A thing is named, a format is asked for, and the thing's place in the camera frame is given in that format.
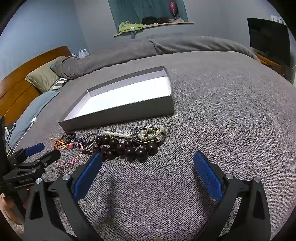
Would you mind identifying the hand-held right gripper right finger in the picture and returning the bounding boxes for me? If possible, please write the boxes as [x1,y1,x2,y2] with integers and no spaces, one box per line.
[193,151,271,241]

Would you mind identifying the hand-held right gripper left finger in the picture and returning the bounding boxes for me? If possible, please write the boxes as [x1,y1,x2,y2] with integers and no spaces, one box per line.
[24,152,103,241]

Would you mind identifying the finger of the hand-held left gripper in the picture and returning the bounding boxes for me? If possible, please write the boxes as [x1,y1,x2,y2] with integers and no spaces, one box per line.
[16,149,62,173]
[9,142,45,164]

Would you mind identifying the gold and red ornament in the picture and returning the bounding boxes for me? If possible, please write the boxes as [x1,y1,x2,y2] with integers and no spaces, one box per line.
[50,137,70,150]

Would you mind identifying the pink cord bracelet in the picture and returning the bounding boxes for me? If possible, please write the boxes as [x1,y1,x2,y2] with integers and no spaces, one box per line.
[54,142,84,168]

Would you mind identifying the black hair tie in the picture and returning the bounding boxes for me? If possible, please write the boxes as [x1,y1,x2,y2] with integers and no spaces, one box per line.
[62,133,77,143]

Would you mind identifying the dark wooden bead bracelet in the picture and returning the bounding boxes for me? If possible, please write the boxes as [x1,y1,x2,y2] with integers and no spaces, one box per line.
[92,135,159,161]

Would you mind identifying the round pearl hair clip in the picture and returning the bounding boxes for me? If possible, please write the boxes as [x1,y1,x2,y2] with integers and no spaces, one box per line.
[137,125,166,142]

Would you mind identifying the grey cardboard box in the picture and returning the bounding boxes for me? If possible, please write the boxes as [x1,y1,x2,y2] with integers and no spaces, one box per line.
[58,66,174,132]

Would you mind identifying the person's left hand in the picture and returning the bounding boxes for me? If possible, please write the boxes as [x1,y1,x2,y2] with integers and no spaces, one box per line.
[0,194,29,232]

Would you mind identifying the blue-grey pillow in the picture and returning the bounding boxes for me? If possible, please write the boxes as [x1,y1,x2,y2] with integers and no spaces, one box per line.
[6,90,62,151]

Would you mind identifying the straight pearl hair clip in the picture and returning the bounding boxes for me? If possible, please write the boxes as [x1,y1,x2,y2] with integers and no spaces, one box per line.
[103,131,130,139]

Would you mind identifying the wooden headboard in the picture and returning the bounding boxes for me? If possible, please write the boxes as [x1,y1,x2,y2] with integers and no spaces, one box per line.
[0,46,73,127]

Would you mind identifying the striped pillow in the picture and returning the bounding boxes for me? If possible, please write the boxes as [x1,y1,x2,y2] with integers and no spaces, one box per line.
[50,77,67,91]

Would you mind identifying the grey knit bed cover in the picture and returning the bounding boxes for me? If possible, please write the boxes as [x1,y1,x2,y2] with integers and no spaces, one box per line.
[14,50,296,241]

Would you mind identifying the olive pillow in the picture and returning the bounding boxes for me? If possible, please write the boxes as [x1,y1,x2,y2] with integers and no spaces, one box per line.
[25,56,67,93]

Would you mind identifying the wooden television stand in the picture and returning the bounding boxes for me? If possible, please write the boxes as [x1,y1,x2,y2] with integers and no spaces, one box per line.
[252,50,294,79]

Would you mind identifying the grey rolled duvet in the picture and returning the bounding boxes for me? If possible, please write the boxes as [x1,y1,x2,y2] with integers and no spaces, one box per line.
[50,35,260,80]

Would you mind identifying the black television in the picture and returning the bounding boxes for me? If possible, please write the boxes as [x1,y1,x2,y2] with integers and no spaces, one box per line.
[247,18,290,66]

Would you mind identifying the green cloth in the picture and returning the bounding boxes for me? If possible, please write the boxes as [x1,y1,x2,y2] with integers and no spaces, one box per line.
[118,21,144,33]

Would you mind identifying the wooden window shelf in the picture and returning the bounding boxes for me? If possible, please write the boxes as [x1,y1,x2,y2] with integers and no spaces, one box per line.
[113,22,195,37]

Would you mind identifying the black cloth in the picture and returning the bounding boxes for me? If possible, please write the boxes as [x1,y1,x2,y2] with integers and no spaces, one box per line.
[142,16,170,25]

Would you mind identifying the teal curtain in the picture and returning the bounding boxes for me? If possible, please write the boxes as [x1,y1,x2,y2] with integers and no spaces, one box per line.
[108,0,188,30]

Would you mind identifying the dark blue beaded bracelet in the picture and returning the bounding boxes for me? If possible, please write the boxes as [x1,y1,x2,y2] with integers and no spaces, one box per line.
[77,133,99,152]

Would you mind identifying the white charging cable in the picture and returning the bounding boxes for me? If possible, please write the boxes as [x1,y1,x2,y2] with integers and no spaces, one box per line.
[14,117,37,149]

